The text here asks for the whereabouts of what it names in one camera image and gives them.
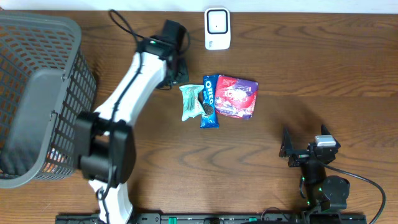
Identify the purple pink Carefree pack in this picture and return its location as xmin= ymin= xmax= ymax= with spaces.
xmin=215 ymin=75 xmax=259 ymax=119

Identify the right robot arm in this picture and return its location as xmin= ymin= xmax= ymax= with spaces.
xmin=279 ymin=125 xmax=350 ymax=223

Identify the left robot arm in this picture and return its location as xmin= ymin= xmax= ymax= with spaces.
xmin=73 ymin=20 xmax=188 ymax=223

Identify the mint green snack pack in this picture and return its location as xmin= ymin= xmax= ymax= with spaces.
xmin=179 ymin=84 xmax=205 ymax=121

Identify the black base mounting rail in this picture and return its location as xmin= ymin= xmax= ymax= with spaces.
xmin=55 ymin=212 xmax=368 ymax=224

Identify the blue Oreo cookie pack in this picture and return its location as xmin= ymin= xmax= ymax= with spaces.
xmin=200 ymin=74 xmax=219 ymax=129

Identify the grey plastic shopping basket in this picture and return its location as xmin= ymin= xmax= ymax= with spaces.
xmin=1 ymin=11 xmax=96 ymax=189

